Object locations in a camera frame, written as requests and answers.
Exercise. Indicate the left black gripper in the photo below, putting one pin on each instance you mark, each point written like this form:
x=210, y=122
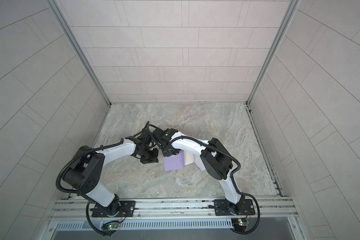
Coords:
x=154, y=159

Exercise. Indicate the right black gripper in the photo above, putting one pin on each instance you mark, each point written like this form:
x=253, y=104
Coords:
x=162, y=147

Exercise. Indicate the purple envelope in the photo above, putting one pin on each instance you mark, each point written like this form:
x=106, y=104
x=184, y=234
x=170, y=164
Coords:
x=174, y=162

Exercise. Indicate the cream envelope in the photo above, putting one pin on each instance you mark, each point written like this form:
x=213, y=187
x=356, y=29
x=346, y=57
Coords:
x=188, y=158

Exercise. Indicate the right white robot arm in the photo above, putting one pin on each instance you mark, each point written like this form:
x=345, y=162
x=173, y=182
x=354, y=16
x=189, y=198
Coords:
x=215, y=159

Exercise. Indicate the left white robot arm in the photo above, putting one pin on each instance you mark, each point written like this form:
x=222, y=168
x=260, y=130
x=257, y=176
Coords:
x=81, y=175

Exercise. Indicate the white paper sheet underneath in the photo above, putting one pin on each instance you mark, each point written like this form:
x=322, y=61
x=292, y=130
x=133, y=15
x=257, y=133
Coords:
x=199, y=163

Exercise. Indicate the left circuit board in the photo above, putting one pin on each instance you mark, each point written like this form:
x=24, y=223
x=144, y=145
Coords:
x=111, y=226

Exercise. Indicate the circuit board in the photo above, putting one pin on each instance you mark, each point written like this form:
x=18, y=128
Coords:
x=111, y=226
x=240, y=225

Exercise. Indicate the right circuit board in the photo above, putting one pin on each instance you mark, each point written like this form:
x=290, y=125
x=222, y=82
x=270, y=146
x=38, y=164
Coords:
x=240, y=225

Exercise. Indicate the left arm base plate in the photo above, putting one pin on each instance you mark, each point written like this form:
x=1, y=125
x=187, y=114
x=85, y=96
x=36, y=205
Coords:
x=114, y=210

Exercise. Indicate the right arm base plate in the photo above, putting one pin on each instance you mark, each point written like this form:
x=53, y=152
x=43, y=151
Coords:
x=225, y=208

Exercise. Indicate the aluminium rail frame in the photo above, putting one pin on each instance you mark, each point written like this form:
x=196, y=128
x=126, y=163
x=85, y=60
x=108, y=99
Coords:
x=272, y=213

